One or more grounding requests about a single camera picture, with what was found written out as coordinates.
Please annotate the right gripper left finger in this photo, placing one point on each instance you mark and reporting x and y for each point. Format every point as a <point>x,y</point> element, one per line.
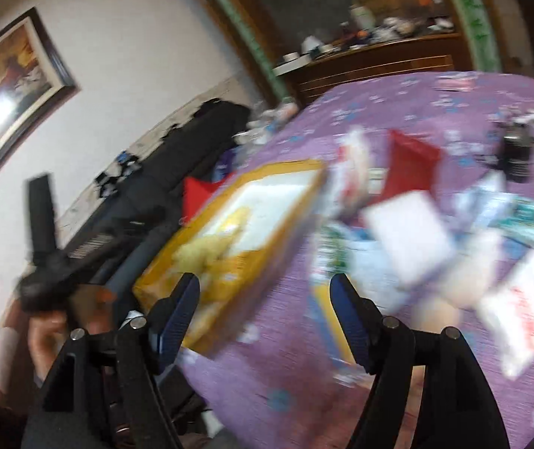
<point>101,391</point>

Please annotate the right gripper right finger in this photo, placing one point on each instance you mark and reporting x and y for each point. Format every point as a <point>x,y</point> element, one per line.
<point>458,409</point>

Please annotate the yellow blue sponge pack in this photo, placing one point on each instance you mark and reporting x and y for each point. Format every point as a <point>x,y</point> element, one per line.
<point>329,328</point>

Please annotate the white foam block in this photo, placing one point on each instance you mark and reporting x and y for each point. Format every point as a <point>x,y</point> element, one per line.
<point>413,235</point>

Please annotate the white blue wet wipe pack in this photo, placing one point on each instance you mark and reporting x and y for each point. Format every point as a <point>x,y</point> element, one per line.
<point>480,205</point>

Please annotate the white red snack bag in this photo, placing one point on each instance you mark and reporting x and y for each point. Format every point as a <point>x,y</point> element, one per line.
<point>347,184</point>

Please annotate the red foil pouch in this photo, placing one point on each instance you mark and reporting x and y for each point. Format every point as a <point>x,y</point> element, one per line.
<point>413,165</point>

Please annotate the teal cartoon tissue pack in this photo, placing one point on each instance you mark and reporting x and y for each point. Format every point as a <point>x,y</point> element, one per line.
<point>516,219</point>

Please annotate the green white seasoning packet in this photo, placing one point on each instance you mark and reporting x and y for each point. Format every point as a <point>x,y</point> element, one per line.
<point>330,254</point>

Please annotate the white paper sachet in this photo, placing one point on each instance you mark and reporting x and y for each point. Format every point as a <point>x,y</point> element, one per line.
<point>524,313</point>

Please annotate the person's left hand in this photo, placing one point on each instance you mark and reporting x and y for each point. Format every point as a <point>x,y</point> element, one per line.
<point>47,331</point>

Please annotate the red shopping bag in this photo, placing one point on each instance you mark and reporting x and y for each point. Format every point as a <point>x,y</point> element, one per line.
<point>195,194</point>

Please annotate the purple floral tablecloth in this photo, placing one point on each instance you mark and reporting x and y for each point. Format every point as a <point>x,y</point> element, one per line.
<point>276,386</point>

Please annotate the white foam box yellow tape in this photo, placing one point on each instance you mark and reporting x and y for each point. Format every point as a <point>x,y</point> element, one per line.
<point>282,197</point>

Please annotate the black cylindrical motor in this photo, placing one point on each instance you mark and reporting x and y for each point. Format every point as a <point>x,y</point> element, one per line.
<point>515,151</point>

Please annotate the white plastic bags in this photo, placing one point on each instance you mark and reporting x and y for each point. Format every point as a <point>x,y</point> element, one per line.
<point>264,123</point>

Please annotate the wooden cabinet counter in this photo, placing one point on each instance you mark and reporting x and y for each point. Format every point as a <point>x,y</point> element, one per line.
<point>437,52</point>

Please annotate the white thermos jug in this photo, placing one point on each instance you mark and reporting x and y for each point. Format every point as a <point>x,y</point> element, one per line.
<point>363,18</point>

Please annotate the framed wall painting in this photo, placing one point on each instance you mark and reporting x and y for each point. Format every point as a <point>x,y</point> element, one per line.
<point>34,81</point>

